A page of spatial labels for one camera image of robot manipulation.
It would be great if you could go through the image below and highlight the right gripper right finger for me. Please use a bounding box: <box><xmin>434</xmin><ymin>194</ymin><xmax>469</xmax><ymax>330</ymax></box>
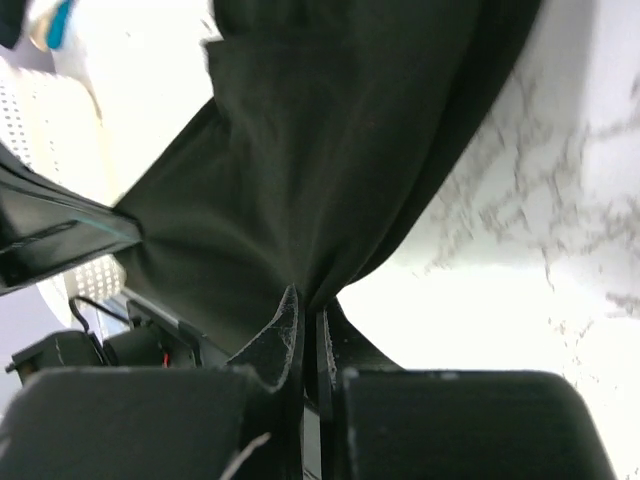
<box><xmin>314</xmin><ymin>297</ymin><xmax>404</xmax><ymax>480</ymax></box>

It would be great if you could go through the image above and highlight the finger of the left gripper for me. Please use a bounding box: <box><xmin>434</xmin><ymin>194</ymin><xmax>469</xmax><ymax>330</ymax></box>
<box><xmin>1</xmin><ymin>147</ymin><xmax>141</xmax><ymax>295</ymax></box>

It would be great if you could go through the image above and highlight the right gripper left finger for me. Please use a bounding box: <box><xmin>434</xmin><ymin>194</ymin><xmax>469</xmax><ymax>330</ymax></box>
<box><xmin>224</xmin><ymin>286</ymin><xmax>305</xmax><ymax>479</ymax></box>

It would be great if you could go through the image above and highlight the black printed t shirt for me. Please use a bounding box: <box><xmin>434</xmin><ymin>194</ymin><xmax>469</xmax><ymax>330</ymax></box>
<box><xmin>117</xmin><ymin>1</ymin><xmax>540</xmax><ymax>353</ymax></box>

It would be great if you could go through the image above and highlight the white perforated laundry basket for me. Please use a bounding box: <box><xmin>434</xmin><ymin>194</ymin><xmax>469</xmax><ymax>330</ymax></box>
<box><xmin>1</xmin><ymin>60</ymin><xmax>125</xmax><ymax>327</ymax></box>

